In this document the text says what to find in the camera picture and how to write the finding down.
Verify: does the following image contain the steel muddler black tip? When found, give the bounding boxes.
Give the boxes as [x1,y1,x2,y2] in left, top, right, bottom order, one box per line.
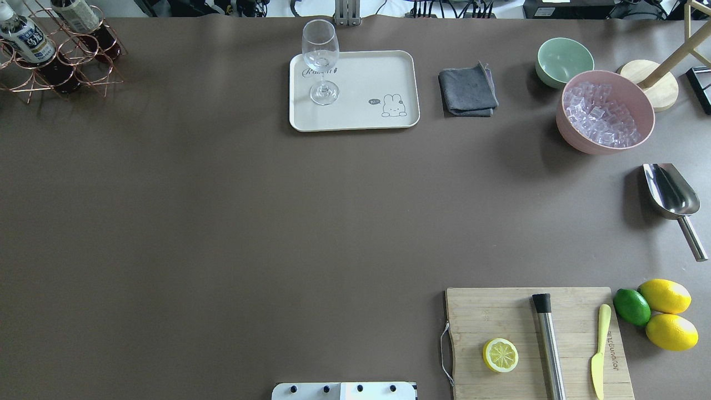
[532,293,567,399]

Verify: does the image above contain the yellow lemon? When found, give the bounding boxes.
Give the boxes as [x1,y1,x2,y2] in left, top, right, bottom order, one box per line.
[645,313,699,352]
[638,278,692,314]

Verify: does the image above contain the yellow lemon far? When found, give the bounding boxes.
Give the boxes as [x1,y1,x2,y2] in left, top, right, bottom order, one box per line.
[638,278,692,314]

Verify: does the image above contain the clear ice cubes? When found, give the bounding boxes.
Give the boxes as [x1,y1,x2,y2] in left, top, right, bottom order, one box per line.
[562,81,643,148]

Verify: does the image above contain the grey folded cloth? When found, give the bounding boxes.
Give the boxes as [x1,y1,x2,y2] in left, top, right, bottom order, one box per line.
[438,62,499,117]

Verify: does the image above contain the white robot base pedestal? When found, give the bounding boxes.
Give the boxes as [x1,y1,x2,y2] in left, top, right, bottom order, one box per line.
[271,381,418,399]

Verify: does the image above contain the yellow plastic knife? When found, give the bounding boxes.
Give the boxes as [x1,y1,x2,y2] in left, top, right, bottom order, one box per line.
[590,304,612,399]

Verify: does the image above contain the yellow lemon near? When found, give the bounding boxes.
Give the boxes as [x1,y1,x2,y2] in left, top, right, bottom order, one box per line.
[645,313,699,352]

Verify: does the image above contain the copper wire bottle basket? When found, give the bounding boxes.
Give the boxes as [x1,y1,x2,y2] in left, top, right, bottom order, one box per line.
[1,1,127,103]

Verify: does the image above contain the cream rabbit tray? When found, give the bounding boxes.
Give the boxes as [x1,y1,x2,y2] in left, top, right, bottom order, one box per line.
[289,50,420,132]

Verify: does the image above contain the aluminium frame post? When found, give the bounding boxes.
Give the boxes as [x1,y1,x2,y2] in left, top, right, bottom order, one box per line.
[333,0,362,26]

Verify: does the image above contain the tea bottle white cap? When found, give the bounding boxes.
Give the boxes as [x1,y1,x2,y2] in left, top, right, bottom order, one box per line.
[1,2,81,94]

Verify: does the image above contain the wooden glass drying stand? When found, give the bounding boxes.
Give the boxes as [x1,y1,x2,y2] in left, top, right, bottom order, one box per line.
[617,1,710,112]

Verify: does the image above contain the pink bowl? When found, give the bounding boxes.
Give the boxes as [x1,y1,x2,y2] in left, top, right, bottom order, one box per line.
[556,71,655,154]

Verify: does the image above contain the black glass tray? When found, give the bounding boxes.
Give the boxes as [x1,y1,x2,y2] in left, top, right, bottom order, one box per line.
[685,67,710,116]

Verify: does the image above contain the green bowl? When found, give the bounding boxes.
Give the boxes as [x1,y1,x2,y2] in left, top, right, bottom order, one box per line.
[535,37,595,89]

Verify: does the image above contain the half lemon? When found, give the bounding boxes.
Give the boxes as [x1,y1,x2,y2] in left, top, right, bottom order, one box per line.
[482,338,519,373]

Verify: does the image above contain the steel ice scoop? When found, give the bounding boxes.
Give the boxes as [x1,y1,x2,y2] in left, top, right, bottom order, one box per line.
[642,163,709,262]

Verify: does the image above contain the green lime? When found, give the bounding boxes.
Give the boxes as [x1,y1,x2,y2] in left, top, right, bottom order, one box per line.
[613,288,651,327]

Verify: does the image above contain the clear wine glass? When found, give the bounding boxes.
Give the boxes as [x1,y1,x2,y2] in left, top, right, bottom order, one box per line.
[302,19,339,106]

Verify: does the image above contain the bamboo cutting board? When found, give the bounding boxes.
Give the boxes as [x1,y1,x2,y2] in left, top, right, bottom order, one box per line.
[445,288,612,399]

